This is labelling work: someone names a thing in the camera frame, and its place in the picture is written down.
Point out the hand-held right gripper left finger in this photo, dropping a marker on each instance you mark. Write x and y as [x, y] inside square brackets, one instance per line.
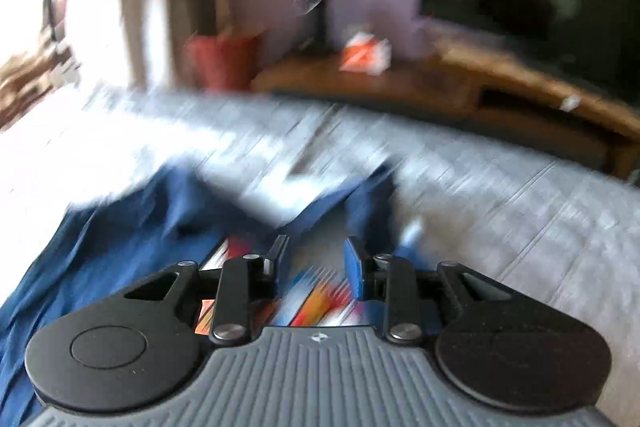
[280, 264]

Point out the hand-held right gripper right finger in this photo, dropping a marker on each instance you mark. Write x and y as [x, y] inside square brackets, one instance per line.
[354, 269]

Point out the navy shirt with colourful print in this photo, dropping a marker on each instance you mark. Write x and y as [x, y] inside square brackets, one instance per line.
[125, 227]

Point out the grey quilted bedspread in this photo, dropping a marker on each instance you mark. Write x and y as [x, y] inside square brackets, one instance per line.
[500, 217]

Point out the red plant pot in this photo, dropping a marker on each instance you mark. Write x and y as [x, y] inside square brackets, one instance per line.
[225, 62]

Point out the orange tissue box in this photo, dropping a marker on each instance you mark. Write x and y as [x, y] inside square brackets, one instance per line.
[360, 57]

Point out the black tabletop speaker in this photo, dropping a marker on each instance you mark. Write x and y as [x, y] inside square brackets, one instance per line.
[312, 32]

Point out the wooden television stand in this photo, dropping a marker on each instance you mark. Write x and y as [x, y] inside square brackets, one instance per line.
[525, 77]

